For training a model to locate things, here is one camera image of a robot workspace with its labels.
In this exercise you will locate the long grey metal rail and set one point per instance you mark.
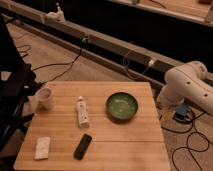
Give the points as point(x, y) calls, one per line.
point(113, 28)

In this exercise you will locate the blue box on floor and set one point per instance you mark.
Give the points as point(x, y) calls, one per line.
point(181, 111)

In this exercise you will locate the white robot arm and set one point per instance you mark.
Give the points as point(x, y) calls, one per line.
point(187, 82)

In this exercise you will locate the black tripod stand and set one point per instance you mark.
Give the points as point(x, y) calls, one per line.
point(17, 82)

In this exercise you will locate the white tube with cap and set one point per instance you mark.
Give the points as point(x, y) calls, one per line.
point(83, 119)

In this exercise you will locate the green ceramic bowl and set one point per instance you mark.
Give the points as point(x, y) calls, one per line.
point(121, 106)

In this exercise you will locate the white plug with cable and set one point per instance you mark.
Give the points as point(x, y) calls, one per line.
point(126, 63)

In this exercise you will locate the white paper cup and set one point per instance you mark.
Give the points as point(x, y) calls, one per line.
point(44, 97)

